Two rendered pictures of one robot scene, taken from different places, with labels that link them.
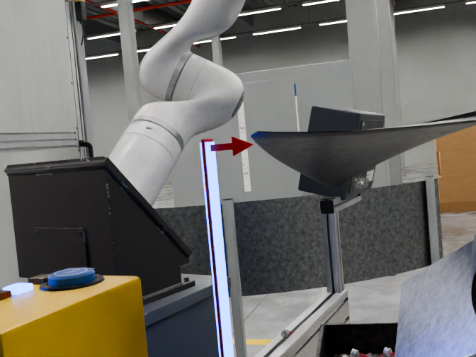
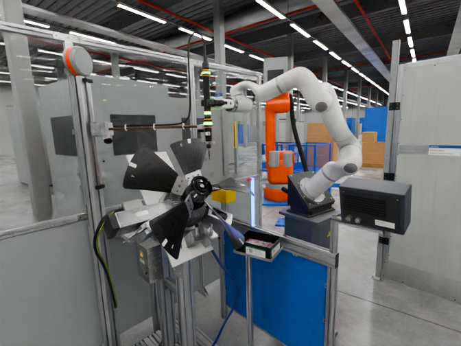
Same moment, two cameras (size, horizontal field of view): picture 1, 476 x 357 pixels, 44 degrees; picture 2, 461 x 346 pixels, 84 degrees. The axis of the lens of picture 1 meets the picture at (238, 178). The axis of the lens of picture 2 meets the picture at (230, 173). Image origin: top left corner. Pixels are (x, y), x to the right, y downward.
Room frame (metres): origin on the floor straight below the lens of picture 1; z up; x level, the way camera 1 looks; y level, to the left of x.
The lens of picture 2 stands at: (1.16, -1.52, 1.50)
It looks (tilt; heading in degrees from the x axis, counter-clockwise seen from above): 10 degrees down; 110
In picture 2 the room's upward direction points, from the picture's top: 2 degrees counter-clockwise
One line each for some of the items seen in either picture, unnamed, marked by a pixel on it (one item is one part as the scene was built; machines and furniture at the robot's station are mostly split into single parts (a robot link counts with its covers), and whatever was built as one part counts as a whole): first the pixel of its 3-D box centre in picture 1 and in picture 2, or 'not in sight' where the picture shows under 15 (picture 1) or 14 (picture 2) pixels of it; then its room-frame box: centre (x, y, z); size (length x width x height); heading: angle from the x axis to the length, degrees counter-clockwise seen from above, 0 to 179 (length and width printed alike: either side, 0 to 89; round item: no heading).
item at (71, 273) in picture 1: (71, 279); not in sight; (0.51, 0.15, 1.08); 0.04 x 0.04 x 0.02
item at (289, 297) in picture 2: not in sight; (267, 289); (0.82, 0.00, 0.45); 0.82 x 0.02 x 0.66; 154
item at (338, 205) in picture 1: (341, 200); (356, 223); (1.30, -0.23, 1.04); 0.24 x 0.03 x 0.03; 154
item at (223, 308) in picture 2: not in sight; (223, 272); (0.44, 0.19, 0.39); 0.04 x 0.04 x 0.78; 64
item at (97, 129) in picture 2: not in sight; (101, 129); (-0.04, -0.38, 1.52); 0.10 x 0.07 x 0.09; 9
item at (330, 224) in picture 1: (331, 245); (334, 234); (1.21, -0.18, 0.96); 0.03 x 0.03 x 0.20; 64
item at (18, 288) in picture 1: (18, 288); not in sight; (0.49, 0.19, 1.08); 0.02 x 0.02 x 0.01; 64
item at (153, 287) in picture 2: not in sight; (153, 284); (0.03, -0.15, 0.42); 0.04 x 0.04 x 0.83; 64
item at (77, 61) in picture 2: not in sight; (78, 62); (-0.13, -0.40, 1.88); 0.16 x 0.07 x 0.16; 99
